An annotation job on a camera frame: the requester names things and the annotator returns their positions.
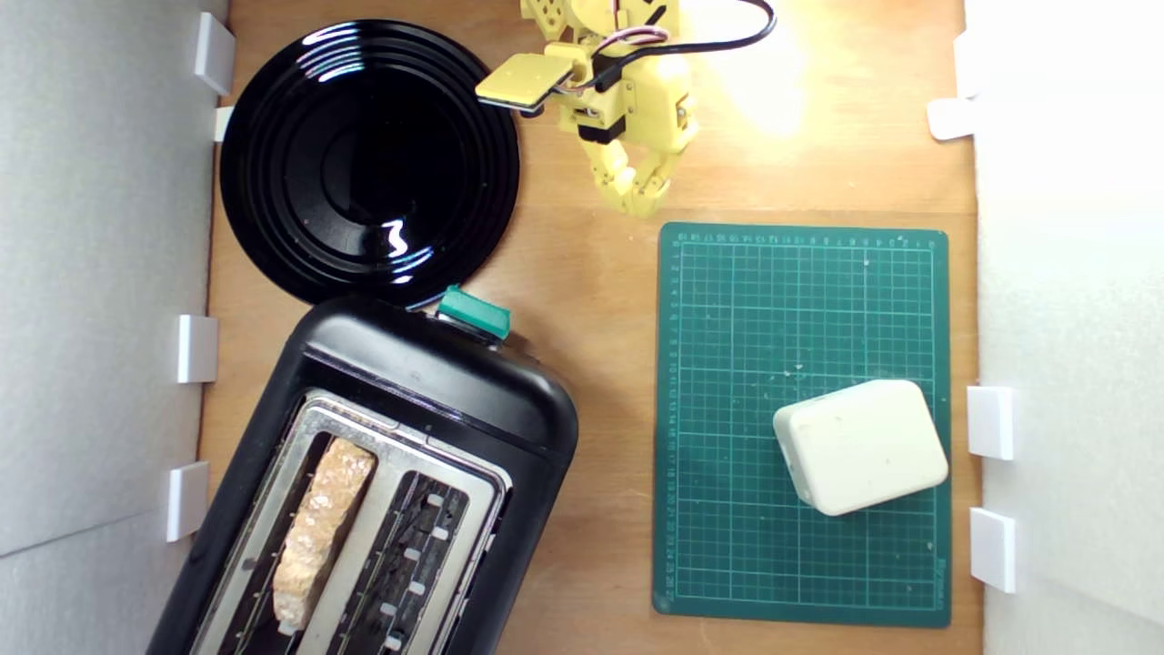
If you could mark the brown bread slice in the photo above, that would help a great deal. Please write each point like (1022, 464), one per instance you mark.
(323, 528)

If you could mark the green toaster lever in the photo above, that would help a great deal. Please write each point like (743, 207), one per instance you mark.
(473, 312)

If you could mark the black two-slot toaster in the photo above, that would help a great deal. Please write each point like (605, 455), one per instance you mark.
(436, 373)

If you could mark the white block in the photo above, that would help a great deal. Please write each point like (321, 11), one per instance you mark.
(859, 446)

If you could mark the yellow gripper camera mount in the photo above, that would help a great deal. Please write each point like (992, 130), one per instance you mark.
(523, 77)

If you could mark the black round plate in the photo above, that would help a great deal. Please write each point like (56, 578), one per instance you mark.
(364, 164)

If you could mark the white wall clip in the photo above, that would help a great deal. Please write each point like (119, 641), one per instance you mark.
(991, 422)
(993, 549)
(214, 53)
(223, 123)
(187, 500)
(197, 348)
(950, 118)

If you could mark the green cutting mat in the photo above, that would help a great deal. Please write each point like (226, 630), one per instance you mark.
(727, 409)

